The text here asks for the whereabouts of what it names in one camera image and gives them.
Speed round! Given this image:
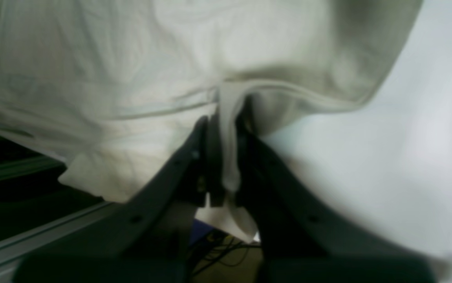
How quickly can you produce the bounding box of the beige T-shirt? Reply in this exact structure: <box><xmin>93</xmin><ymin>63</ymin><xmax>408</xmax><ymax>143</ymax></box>
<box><xmin>0</xmin><ymin>0</ymin><xmax>422</xmax><ymax>241</ymax></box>

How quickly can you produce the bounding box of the blue box on floor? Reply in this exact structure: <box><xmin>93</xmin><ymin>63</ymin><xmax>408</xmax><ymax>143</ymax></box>
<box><xmin>189</xmin><ymin>220</ymin><xmax>214</xmax><ymax>245</ymax></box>

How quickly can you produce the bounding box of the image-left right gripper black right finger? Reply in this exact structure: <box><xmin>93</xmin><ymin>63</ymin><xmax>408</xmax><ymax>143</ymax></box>
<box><xmin>235</xmin><ymin>114</ymin><xmax>434</xmax><ymax>283</ymax></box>

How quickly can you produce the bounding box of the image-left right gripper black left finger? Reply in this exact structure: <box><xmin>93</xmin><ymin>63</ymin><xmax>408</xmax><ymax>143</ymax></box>
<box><xmin>14</xmin><ymin>116</ymin><xmax>224</xmax><ymax>283</ymax></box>

